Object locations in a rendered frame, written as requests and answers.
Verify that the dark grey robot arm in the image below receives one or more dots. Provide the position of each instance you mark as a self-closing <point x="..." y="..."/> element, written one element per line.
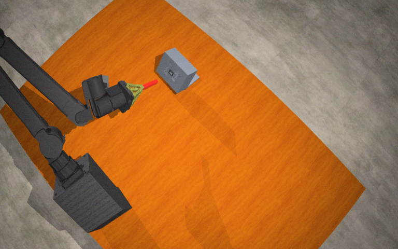
<point x="50" y="138"/>

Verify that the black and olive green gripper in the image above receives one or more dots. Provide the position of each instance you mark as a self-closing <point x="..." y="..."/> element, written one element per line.
<point x="124" y="100"/>

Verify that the red rectangular peg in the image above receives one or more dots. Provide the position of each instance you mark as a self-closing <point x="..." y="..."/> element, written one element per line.
<point x="147" y="85"/>

